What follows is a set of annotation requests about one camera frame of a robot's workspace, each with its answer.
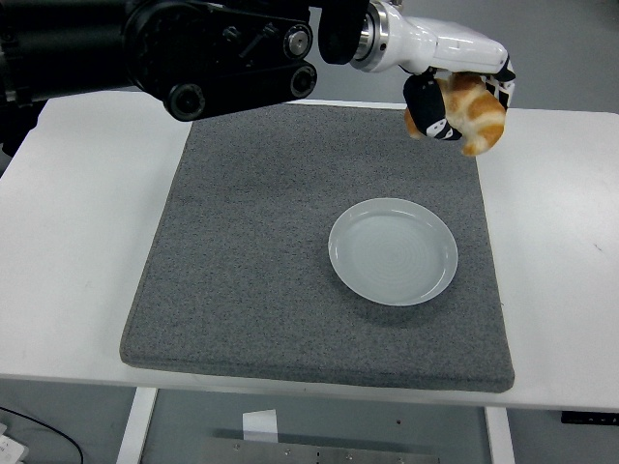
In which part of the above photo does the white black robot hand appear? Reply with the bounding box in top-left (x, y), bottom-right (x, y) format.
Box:
top-left (385, 2), bottom-right (519, 143)

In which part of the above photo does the golden croissant bread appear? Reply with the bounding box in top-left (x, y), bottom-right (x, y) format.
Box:
top-left (403, 72), bottom-right (508, 157)

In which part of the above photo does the pale grey round plate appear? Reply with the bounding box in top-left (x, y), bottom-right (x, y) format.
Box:
top-left (328, 197), bottom-right (459, 307)

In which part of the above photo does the grey metal plate with screws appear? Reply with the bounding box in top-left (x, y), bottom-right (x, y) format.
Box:
top-left (195, 437), bottom-right (441, 464)

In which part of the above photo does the grey felt mat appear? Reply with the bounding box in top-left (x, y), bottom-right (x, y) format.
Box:
top-left (118, 102), bottom-right (516, 393)

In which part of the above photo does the white table leg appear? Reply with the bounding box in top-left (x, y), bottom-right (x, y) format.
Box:
top-left (115, 387), bottom-right (159, 464)
top-left (485, 407), bottom-right (516, 464)

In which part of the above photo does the black table control panel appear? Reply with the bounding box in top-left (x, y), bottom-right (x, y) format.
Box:
top-left (560, 411), bottom-right (619, 426)

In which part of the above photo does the white power strip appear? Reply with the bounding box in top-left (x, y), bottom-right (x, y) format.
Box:
top-left (0, 422), bottom-right (28, 464)

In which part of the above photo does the thin black floor cable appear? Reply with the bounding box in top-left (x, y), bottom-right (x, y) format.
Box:
top-left (0, 404), bottom-right (84, 464)

